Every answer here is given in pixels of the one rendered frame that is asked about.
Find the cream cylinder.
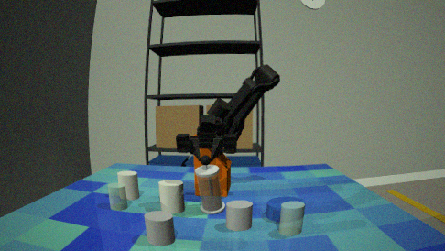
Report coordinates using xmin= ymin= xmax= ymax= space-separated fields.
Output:
xmin=117 ymin=171 xmax=139 ymax=201
xmin=158 ymin=180 xmax=184 ymax=214

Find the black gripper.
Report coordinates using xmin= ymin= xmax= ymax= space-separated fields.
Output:
xmin=176 ymin=132 xmax=237 ymax=161

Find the glass coffee press with black knob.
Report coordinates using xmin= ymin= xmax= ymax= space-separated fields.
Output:
xmin=195 ymin=156 xmax=225 ymax=214

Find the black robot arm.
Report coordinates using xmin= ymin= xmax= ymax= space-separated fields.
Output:
xmin=197 ymin=64 xmax=280 ymax=140

